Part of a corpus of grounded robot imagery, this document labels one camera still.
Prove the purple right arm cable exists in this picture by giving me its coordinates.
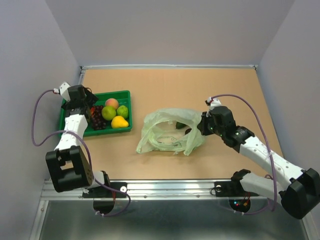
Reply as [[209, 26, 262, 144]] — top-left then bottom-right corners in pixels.
[[212, 93, 278, 216]]

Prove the orange pink peach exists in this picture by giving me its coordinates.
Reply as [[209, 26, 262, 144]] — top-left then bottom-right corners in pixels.
[[105, 98, 119, 110]]

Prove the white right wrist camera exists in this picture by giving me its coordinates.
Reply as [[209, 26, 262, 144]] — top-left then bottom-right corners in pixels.
[[205, 97, 222, 113]]

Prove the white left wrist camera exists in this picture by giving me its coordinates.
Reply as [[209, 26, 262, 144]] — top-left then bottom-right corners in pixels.
[[58, 82, 70, 102]]

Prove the green round apple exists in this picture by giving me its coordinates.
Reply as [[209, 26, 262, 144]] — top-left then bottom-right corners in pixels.
[[101, 106, 117, 121]]

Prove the cracked lime green fruit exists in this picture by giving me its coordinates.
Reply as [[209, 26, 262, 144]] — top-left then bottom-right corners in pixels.
[[116, 105, 130, 119]]

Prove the small red fruit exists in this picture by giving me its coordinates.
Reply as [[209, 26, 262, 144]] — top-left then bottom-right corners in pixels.
[[90, 107, 96, 118]]

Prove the light green plastic bag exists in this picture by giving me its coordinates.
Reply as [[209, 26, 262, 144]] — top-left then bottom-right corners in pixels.
[[136, 108, 205, 156]]

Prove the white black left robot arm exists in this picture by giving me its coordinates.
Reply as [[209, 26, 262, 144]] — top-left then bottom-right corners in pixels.
[[45, 82, 111, 197]]

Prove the dark red grape bunch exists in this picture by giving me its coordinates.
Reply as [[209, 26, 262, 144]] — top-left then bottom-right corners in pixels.
[[90, 105, 107, 131]]

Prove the green plastic tray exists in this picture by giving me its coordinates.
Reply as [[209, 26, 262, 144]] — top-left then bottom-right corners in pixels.
[[59, 90, 133, 137]]

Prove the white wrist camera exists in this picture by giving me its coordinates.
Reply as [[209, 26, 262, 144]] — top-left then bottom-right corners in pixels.
[[58, 82, 70, 102], [205, 97, 222, 113]]

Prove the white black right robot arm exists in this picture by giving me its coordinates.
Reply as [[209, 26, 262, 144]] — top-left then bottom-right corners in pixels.
[[197, 106, 320, 220]]

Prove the aluminium front rail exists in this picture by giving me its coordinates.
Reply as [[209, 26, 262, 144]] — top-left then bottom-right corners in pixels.
[[41, 178, 266, 201]]

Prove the dark green avocado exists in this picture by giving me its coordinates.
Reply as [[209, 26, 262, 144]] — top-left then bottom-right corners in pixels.
[[175, 122, 187, 130]]

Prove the yellow pear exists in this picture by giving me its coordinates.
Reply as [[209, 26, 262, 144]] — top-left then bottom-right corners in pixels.
[[111, 115, 129, 129]]

